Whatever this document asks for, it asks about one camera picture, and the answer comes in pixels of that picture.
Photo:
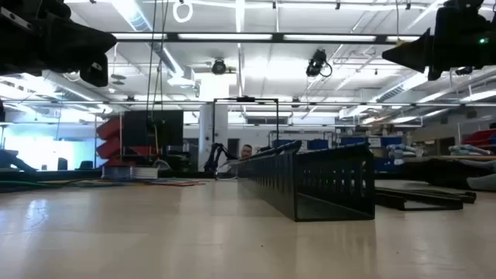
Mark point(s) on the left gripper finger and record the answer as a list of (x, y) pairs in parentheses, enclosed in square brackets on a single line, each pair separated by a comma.
[(77, 35), (73, 56)]

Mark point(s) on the rolled grey cloth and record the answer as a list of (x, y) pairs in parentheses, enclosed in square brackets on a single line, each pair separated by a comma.
[(469, 150), (403, 151)]

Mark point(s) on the black overhead camera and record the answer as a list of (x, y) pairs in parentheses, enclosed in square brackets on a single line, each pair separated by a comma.
[(318, 62)]

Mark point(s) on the black background robot arm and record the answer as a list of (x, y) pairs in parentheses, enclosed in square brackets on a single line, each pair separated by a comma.
[(211, 159)]

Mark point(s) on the black overhead light bar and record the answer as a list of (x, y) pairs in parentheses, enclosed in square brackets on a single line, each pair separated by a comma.
[(277, 37)]

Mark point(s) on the black rig camera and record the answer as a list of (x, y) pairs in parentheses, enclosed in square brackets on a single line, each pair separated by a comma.
[(464, 70)]

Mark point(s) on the black monitor panel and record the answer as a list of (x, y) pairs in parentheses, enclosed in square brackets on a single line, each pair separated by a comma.
[(170, 128)]

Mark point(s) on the yellow hanging tag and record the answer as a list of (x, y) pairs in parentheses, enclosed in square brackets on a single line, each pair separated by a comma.
[(399, 43)]

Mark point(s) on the black flat duct cover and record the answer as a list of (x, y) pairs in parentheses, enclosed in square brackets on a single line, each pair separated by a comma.
[(426, 204)]

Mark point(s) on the red storage bin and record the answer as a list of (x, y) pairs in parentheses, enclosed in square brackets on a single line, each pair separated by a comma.
[(480, 137)]

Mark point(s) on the person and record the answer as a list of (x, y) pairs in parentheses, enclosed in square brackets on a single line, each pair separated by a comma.
[(246, 152)]

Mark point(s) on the round black ceiling fixture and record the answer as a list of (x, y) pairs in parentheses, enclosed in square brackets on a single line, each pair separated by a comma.
[(219, 66)]

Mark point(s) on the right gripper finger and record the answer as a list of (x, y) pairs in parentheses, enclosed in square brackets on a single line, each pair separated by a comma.
[(416, 44), (416, 60)]

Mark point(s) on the blue storage bin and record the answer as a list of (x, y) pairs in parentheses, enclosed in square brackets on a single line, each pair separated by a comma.
[(354, 141), (318, 144)]

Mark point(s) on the red bin shelf rack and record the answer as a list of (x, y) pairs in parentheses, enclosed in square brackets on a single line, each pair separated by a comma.
[(110, 129)]

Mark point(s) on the dark background chair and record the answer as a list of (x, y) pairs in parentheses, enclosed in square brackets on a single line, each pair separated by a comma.
[(63, 164), (86, 166)]

